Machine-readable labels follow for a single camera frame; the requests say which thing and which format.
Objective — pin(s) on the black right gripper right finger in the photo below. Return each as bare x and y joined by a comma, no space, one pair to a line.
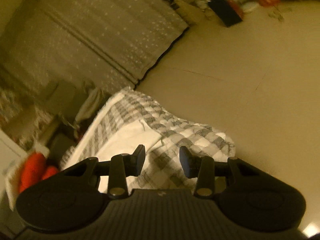
202,168

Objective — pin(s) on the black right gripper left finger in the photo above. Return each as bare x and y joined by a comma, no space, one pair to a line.
123,166

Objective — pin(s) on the white knit garment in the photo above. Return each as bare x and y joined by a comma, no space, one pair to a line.
126,140

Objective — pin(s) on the grey white checkered bedspread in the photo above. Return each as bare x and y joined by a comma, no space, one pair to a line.
165,171

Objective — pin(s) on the lower red puffy cushion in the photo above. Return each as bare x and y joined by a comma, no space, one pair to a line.
50,171

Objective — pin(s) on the red puffy cushion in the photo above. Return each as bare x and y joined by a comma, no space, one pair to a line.
50,171
33,170

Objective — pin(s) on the white swivel office chair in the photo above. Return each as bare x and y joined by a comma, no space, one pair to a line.
79,105

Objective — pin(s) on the upper red puffy cushion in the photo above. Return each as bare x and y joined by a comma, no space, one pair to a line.
33,170

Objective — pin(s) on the white desk with clutter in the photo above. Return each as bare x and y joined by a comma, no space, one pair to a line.
25,120

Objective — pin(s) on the cream pillow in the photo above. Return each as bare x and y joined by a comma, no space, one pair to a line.
12,179

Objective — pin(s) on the grey star pattern curtain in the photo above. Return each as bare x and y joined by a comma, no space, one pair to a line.
107,43

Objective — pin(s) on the black bag on floor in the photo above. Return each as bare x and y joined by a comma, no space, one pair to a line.
228,11

